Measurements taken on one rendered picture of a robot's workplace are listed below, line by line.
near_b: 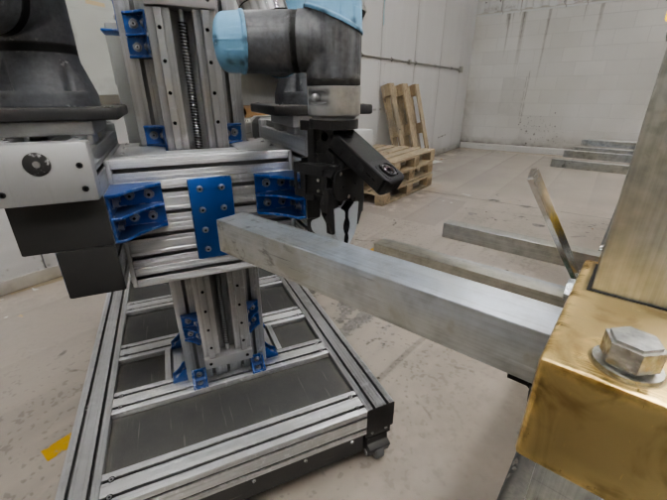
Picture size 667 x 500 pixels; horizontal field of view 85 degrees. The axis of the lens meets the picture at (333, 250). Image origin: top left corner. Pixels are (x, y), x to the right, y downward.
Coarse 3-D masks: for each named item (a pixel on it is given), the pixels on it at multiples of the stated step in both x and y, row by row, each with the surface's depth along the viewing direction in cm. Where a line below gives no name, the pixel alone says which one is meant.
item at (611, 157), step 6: (564, 150) 161; (570, 150) 160; (576, 150) 160; (564, 156) 161; (570, 156) 160; (576, 156) 158; (582, 156) 157; (588, 156) 156; (594, 156) 154; (600, 156) 153; (606, 156) 152; (612, 156) 151; (618, 156) 149; (624, 156) 148; (630, 156) 147; (624, 162) 149
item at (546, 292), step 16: (384, 240) 54; (400, 256) 51; (416, 256) 49; (432, 256) 49; (448, 256) 49; (448, 272) 47; (464, 272) 45; (480, 272) 44; (496, 272) 44; (512, 272) 44; (512, 288) 42; (528, 288) 41; (544, 288) 41; (560, 288) 41; (560, 304) 39
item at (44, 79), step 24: (0, 48) 59; (24, 48) 58; (48, 48) 60; (72, 48) 64; (0, 72) 60; (24, 72) 59; (48, 72) 60; (72, 72) 63; (0, 96) 60; (24, 96) 59; (48, 96) 60; (72, 96) 63; (96, 96) 68
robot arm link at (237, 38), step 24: (216, 24) 46; (240, 24) 46; (264, 24) 46; (288, 24) 46; (216, 48) 47; (240, 48) 47; (264, 48) 46; (288, 48) 46; (240, 72) 51; (264, 72) 51; (288, 72) 51
